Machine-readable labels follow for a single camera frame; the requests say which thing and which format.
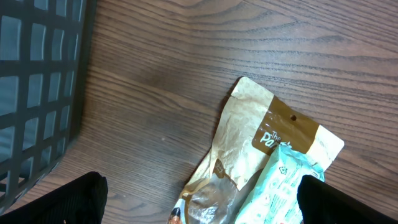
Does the teal snack packet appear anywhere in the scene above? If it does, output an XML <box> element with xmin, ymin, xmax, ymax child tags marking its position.
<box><xmin>234</xmin><ymin>142</ymin><xmax>325</xmax><ymax>224</ymax></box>

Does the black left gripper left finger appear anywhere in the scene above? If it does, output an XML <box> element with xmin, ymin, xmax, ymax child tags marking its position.
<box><xmin>1</xmin><ymin>172</ymin><xmax>108</xmax><ymax>224</ymax></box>

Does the brown snack wrapper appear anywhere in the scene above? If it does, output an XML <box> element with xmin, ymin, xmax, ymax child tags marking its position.
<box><xmin>168</xmin><ymin>77</ymin><xmax>344</xmax><ymax>223</ymax></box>

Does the grey plastic mesh basket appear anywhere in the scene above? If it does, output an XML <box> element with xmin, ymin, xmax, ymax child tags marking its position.
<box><xmin>1</xmin><ymin>0</ymin><xmax>97</xmax><ymax>212</ymax></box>

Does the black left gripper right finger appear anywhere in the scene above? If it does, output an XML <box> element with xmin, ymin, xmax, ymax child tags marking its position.
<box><xmin>297</xmin><ymin>175</ymin><xmax>397</xmax><ymax>224</ymax></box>

